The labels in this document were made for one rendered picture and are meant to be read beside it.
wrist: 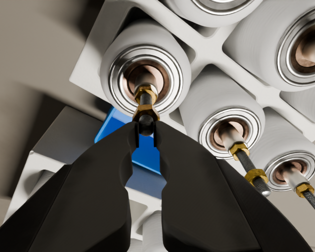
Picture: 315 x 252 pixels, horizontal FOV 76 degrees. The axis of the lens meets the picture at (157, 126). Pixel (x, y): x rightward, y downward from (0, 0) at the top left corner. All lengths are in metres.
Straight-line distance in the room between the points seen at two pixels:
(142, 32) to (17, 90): 0.41
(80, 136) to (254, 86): 0.34
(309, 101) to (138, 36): 0.24
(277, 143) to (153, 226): 0.29
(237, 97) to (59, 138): 0.33
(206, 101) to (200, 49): 0.07
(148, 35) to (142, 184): 0.31
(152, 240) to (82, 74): 0.33
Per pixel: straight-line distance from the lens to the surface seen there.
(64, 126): 0.47
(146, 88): 0.17
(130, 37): 0.20
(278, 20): 0.24
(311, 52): 0.24
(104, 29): 0.28
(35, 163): 0.41
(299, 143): 0.32
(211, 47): 0.29
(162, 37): 0.20
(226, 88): 0.26
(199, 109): 0.24
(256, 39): 0.25
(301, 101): 0.35
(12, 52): 0.54
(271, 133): 0.33
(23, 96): 0.57
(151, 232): 0.47
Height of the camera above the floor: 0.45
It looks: 58 degrees down
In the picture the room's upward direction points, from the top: 175 degrees clockwise
